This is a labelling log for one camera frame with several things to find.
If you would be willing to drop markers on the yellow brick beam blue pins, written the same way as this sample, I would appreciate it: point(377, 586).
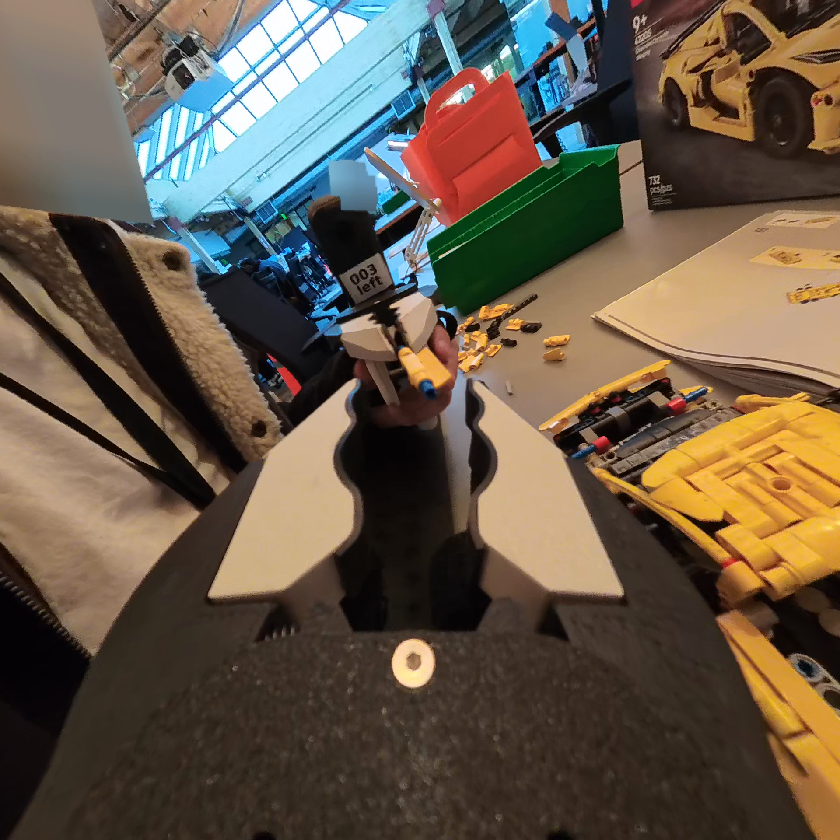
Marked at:
point(426, 367)

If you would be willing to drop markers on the yellow brick model car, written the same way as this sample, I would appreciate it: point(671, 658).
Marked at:
point(754, 499)

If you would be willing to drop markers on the red chair part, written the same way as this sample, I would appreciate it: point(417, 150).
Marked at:
point(283, 375)

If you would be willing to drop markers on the white ceiling-mounted device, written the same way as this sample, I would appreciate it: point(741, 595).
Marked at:
point(187, 69)

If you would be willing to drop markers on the black brick axle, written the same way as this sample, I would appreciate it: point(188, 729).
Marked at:
point(518, 307)

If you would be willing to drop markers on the pile of small yellow bricks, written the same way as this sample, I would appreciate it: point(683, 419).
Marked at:
point(492, 310)

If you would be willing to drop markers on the orange plastic tote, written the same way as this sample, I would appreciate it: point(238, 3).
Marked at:
point(479, 151)

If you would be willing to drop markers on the wooden document stand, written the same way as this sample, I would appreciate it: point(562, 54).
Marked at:
point(400, 177)

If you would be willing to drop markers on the black office chair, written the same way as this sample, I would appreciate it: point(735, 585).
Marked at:
point(249, 308)
point(613, 39)

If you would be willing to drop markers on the black toy car set box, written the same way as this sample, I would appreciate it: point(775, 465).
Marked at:
point(735, 85)

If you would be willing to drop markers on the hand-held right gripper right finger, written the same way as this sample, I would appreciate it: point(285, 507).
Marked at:
point(538, 525)

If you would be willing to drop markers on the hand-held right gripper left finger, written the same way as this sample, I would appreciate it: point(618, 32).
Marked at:
point(289, 525)

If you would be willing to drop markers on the green plastic bin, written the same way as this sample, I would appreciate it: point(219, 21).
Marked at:
point(525, 249)

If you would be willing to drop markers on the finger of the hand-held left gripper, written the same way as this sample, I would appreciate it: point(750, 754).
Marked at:
point(417, 316)
point(364, 341)

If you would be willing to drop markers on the person's left hand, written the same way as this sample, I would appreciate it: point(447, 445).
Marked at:
point(410, 412)

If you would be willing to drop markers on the person's left forearm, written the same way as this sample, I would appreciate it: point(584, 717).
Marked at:
point(321, 403)

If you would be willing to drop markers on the open instruction booklet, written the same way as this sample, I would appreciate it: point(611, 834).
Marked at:
point(722, 308)

